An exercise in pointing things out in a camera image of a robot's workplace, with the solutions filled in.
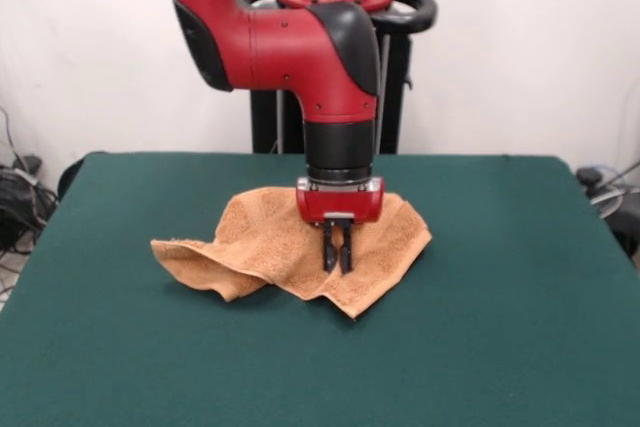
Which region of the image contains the orange terry towel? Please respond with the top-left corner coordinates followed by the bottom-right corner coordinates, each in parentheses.
top-left (149, 186), bottom-right (433, 321)

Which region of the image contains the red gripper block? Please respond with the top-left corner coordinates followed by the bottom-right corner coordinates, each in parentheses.
top-left (294, 175), bottom-right (387, 277)

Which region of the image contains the dark green table cloth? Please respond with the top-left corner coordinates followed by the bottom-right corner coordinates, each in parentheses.
top-left (0, 150), bottom-right (640, 427)

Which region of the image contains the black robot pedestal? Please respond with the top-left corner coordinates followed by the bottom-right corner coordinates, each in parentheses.
top-left (234, 0), bottom-right (440, 154)

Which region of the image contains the black bulky object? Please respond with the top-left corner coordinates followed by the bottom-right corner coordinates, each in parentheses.
top-left (610, 209), bottom-right (640, 256)

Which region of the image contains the grey chair base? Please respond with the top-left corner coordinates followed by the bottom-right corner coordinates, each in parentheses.
top-left (589, 185), bottom-right (625, 220)

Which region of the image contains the black cable tangle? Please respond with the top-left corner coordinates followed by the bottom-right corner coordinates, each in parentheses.
top-left (0, 105), bottom-right (61, 256)

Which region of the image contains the small black adapter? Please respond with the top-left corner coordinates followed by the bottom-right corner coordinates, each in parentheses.
top-left (575, 168), bottom-right (605, 187)

